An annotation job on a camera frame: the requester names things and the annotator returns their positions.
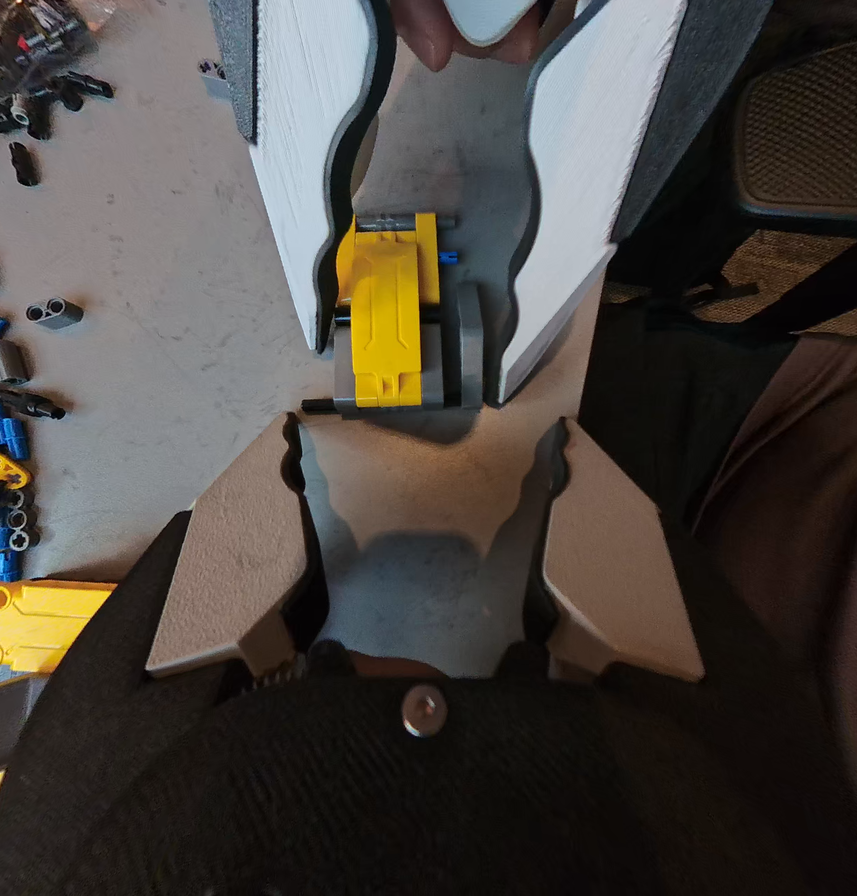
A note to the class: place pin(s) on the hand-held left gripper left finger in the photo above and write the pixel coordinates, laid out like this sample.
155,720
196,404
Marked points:
225,581

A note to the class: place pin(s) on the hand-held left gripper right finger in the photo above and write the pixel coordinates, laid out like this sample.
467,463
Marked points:
610,581

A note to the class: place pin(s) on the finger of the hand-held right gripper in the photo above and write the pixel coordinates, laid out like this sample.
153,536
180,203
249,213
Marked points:
302,140
596,140

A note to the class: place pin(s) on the yellow grey brick assembly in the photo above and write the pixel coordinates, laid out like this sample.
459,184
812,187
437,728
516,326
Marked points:
383,322

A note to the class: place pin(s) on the grey desk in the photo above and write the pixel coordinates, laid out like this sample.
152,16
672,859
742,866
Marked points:
176,280

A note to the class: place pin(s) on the person's right hand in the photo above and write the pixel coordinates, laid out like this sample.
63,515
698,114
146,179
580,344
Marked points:
428,35

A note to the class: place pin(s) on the black mesh office chair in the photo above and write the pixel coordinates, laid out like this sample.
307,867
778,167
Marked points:
806,126

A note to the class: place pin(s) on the grey holed beam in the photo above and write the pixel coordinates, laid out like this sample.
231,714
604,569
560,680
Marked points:
215,82

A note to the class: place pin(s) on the large yellow grey brick model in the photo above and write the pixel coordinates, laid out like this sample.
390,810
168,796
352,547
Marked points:
43,623

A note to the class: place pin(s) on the person's brown trouser leg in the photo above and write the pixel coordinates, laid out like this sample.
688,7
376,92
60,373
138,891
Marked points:
806,560

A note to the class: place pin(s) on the yellow two-hole connector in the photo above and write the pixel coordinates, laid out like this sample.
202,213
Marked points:
5,470

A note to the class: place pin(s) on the group of black pins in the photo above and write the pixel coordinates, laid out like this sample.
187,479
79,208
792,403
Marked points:
57,91

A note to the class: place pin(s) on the long black axle pin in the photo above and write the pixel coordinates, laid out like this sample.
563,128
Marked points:
29,404

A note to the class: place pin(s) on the pile of small brick parts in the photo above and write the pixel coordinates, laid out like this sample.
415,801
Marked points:
5,430

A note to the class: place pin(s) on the black double pin connector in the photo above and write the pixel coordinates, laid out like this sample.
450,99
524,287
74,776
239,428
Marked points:
24,162

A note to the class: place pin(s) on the clear plastic parts bag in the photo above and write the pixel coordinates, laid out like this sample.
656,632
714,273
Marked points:
29,31

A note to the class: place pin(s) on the grey two-hole connector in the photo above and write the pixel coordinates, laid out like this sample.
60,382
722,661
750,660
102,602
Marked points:
54,313

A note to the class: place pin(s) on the grey sleeve piece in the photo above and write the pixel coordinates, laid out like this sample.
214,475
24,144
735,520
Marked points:
12,360

